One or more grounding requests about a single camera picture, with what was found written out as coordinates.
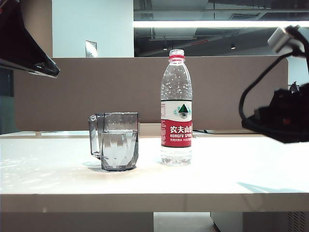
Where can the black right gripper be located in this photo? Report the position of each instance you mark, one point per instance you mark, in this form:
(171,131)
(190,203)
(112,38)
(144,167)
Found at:
(285,125)

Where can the Nongfu Spring water bottle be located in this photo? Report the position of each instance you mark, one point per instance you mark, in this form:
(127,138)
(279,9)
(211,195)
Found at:
(176,130)

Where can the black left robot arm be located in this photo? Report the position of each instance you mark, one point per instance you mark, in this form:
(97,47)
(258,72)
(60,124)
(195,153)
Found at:
(17,43)

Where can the transparent grey faceted mug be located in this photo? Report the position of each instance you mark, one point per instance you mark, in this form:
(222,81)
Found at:
(120,145)

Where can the black ceiling spotlight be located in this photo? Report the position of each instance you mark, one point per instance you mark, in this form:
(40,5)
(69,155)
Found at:
(233,46)

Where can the long ceiling light strip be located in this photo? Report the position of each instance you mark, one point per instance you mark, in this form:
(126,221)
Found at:
(193,24)

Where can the brown desk partition panel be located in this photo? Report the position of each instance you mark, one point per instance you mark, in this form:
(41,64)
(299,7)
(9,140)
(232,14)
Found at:
(72,96)

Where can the white partition foot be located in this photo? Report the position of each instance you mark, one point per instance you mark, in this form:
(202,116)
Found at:
(39,133)

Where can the silver wall plaque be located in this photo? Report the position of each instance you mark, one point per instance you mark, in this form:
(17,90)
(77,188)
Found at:
(91,49)

